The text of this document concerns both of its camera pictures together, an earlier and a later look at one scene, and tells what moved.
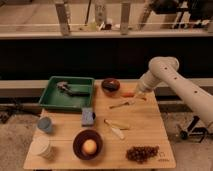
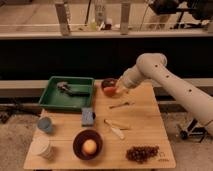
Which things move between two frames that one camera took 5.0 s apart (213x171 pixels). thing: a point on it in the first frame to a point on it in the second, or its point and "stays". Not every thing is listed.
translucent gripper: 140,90 to 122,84
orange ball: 89,146 stays
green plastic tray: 68,93 stays
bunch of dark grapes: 141,154 stays
